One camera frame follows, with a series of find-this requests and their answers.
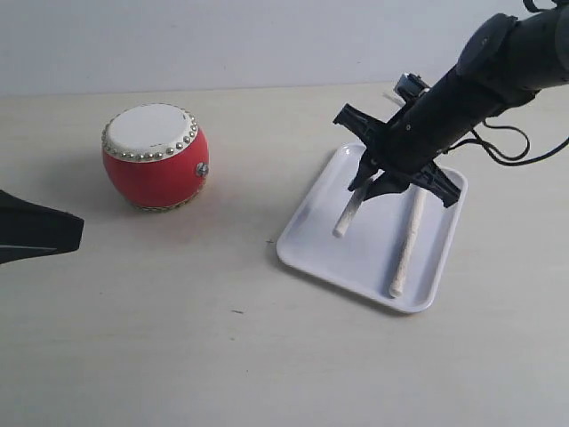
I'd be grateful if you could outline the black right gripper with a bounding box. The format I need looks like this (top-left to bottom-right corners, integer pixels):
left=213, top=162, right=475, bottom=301
left=333, top=102, right=461, bottom=208

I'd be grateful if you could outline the wooden drumstick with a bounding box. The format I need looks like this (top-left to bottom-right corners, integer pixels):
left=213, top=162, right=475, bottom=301
left=333, top=178, right=373, bottom=238
left=389, top=188, right=427, bottom=298

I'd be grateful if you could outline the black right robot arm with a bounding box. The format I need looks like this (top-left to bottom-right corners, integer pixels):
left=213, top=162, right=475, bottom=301
left=333, top=2, right=568, bottom=207

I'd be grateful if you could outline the small red drum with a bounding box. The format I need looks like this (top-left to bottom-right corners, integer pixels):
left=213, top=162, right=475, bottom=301
left=101, top=102, right=210, bottom=211

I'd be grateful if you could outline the white plastic tray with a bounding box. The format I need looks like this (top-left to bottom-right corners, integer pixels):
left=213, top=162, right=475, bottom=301
left=276, top=142, right=468, bottom=314

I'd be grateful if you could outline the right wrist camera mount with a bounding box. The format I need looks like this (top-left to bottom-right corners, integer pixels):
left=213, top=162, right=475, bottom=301
left=382, top=73, right=430, bottom=108

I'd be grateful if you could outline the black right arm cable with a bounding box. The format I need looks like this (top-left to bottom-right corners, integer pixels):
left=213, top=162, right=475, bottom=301
left=461, top=117, right=569, bottom=166

